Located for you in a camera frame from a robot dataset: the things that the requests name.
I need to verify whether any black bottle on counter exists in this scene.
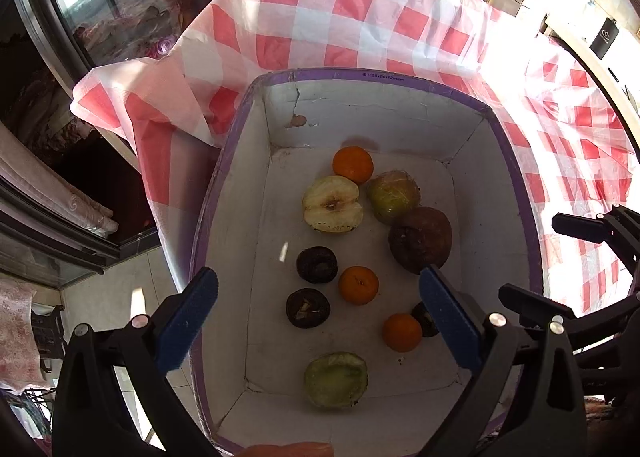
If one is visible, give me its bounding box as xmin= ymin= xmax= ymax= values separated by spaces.
xmin=590 ymin=17 xmax=620 ymax=60

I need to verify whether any red white checkered tablecloth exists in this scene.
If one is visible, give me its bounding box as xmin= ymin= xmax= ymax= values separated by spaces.
xmin=70 ymin=0 xmax=639 ymax=313

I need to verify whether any person's left hand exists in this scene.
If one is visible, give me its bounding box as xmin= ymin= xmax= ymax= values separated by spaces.
xmin=235 ymin=442 xmax=334 ymax=457

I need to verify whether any orange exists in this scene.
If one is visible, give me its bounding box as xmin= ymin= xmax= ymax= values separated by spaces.
xmin=337 ymin=266 xmax=380 ymax=307
xmin=382 ymin=313 xmax=422 ymax=353
xmin=332 ymin=146 xmax=374 ymax=185

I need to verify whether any large green fruit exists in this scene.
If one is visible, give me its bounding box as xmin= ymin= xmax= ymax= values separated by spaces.
xmin=387 ymin=207 xmax=452 ymax=275

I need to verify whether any halved pale apple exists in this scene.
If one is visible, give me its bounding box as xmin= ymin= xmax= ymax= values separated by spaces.
xmin=302 ymin=176 xmax=363 ymax=234

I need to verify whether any small green fruit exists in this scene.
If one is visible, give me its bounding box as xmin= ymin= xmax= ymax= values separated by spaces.
xmin=366 ymin=170 xmax=421 ymax=224

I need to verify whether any small dark fruit under finger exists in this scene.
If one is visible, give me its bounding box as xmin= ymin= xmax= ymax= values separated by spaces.
xmin=410 ymin=302 xmax=439 ymax=338

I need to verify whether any dark purple mangosteen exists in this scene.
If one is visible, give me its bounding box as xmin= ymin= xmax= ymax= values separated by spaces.
xmin=296 ymin=246 xmax=338 ymax=285

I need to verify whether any dark mangosteen in box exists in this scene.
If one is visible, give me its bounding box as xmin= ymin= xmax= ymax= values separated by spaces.
xmin=285 ymin=288 xmax=331 ymax=329

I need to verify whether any green half fruit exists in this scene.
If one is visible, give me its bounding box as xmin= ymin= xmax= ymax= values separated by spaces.
xmin=303 ymin=352 xmax=369 ymax=409

